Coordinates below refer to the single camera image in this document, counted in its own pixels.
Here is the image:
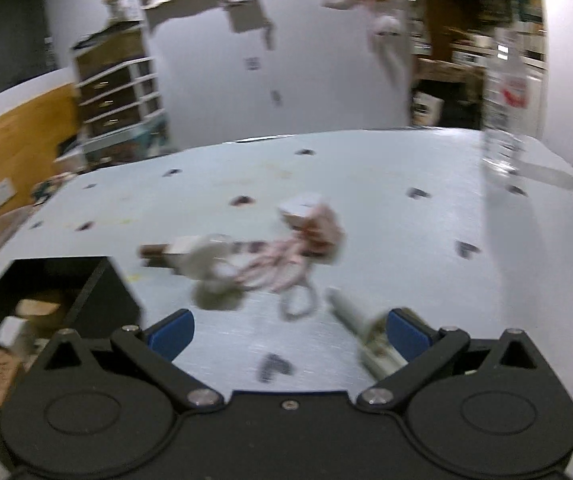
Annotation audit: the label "small white hexagonal object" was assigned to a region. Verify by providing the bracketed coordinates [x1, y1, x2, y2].
[278, 192, 323, 229]

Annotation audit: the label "black cardboard box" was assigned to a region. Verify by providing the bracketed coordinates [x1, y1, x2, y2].
[0, 256, 144, 411]

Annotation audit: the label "white drawer unit dark drawers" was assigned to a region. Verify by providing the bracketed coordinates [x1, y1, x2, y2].
[70, 20, 165, 139]

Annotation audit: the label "pink charger with cable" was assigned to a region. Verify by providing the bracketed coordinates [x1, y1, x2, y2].
[234, 200, 345, 321]

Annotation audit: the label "white cylindrical tube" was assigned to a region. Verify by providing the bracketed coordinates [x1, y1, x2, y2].
[326, 287, 407, 379]

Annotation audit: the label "small white box in box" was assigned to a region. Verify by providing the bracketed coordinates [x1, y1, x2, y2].
[0, 316, 32, 349]

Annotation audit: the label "clear plastic water bottle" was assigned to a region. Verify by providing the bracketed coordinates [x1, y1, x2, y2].
[483, 27, 529, 174]

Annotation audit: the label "brown rounded cardboard piece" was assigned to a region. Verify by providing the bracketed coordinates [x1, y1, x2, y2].
[15, 299, 65, 330]

